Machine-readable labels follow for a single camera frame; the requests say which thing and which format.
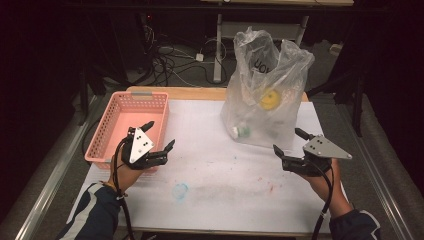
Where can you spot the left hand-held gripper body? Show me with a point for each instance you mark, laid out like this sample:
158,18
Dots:
141,146

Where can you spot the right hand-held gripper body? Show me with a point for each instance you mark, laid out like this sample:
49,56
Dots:
323,150

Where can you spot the pink plastic basket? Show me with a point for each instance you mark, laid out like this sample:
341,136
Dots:
133,113

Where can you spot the small bottle with white cap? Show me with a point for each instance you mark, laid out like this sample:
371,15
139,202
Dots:
240,132

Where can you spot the clear plastic bag with smiley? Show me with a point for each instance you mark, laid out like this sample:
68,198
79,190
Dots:
266,83

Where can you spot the person's left hand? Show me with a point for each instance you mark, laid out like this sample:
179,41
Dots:
128,178

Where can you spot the person's right hand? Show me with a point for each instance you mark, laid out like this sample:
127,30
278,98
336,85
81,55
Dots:
328,186

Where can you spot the white table mat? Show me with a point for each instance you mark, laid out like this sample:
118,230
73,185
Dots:
213,173

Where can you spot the black stand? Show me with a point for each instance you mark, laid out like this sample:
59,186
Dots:
356,100
85,96

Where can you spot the white power adapter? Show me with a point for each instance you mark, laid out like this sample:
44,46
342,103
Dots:
199,57

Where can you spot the white power strip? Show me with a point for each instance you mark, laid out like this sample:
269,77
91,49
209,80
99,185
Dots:
336,49

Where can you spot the white metal-framed desk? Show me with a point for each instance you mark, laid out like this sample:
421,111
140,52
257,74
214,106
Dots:
226,30

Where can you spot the metal floor rail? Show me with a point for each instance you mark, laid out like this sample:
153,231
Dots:
383,190
50,186

